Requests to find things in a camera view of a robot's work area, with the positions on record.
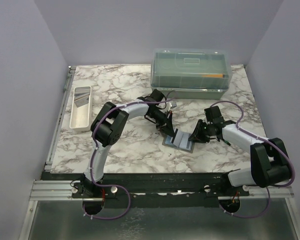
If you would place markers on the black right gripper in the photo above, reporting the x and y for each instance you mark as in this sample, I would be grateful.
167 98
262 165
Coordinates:
197 136

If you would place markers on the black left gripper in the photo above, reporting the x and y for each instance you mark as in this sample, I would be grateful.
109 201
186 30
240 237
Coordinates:
166 126

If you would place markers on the clear lidded storage box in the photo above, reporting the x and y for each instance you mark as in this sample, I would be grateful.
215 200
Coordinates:
191 73

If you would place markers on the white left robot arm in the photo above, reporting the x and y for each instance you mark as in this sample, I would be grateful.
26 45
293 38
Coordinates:
110 122

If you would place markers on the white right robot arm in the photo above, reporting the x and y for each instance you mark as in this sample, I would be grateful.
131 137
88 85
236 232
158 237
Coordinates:
268 157

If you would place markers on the light grey credit card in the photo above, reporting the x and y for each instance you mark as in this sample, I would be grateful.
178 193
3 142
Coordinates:
176 140

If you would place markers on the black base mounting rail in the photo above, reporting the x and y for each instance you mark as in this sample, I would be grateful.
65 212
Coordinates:
149 190

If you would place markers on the grey leather card holder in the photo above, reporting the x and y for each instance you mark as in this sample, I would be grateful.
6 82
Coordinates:
186 145

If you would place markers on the white plastic card tray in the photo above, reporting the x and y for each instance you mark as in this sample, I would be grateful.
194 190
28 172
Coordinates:
80 117

